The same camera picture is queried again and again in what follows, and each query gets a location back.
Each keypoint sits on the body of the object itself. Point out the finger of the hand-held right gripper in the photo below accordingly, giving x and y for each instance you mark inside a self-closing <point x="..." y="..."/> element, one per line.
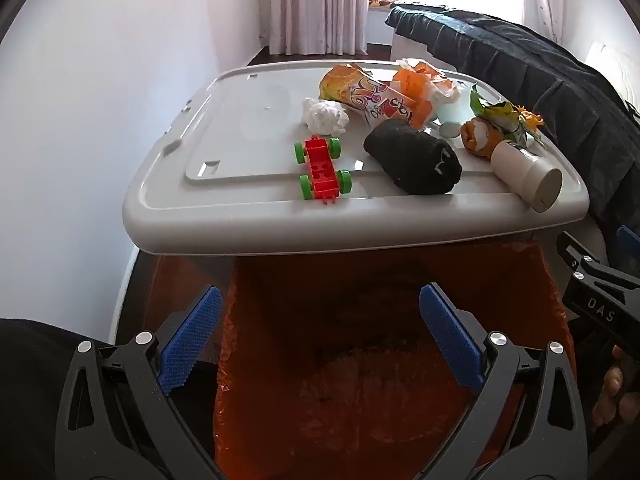
<point x="582" y="260"/>
<point x="627" y="242"/>

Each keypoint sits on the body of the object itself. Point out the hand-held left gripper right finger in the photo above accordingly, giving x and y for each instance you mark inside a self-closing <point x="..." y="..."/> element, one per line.
<point x="450" y="335"/>

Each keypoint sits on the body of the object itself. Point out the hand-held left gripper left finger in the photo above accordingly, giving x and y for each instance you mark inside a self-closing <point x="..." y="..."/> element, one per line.
<point x="192" y="340"/>

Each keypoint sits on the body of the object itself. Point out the trash bin with orange bag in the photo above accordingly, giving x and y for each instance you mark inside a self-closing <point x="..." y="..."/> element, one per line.
<point x="350" y="360"/>

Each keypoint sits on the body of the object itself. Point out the orange and white plush toy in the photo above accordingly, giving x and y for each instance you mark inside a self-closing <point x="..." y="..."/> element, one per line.
<point x="477" y="137"/>

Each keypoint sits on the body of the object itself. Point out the person's right hand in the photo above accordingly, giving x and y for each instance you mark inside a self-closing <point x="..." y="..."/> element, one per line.
<point x="609" y="385"/>

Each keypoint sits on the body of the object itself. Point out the white plastic bottle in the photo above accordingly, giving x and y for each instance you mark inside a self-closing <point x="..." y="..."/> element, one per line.
<point x="525" y="172"/>

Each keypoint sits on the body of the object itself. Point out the orange and green dinosaur toy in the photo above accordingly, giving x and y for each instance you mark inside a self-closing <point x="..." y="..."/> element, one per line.
<point x="505" y="117"/>

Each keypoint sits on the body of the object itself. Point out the white pillow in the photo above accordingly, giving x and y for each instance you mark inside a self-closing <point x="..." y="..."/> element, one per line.
<point x="617" y="70"/>

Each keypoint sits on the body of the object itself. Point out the black rolled sock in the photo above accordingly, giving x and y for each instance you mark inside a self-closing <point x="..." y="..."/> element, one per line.
<point x="410" y="160"/>

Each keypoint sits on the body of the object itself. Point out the light blue plastic cup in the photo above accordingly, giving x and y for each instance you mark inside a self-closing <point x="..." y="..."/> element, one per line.
<point x="457" y="110"/>

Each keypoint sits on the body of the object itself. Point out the dark blanket on bed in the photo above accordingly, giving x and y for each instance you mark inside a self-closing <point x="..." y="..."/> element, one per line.
<point x="525" y="70"/>

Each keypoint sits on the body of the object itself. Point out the red toy car green wheels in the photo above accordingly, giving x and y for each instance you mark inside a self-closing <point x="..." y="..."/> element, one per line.
<point x="320" y="170"/>

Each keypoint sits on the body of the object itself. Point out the white plastic storage box lid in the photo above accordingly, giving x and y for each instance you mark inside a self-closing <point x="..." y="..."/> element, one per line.
<point x="250" y="110"/>

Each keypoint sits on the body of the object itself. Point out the orange and white plastic bag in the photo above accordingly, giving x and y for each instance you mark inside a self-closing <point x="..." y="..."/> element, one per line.
<point x="417" y="85"/>

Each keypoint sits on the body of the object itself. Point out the crumpled white tissue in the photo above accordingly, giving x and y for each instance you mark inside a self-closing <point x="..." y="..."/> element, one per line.
<point x="325" y="116"/>

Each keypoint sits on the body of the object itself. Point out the orange snack bag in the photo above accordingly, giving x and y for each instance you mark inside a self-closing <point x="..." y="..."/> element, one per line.
<point x="360" y="92"/>

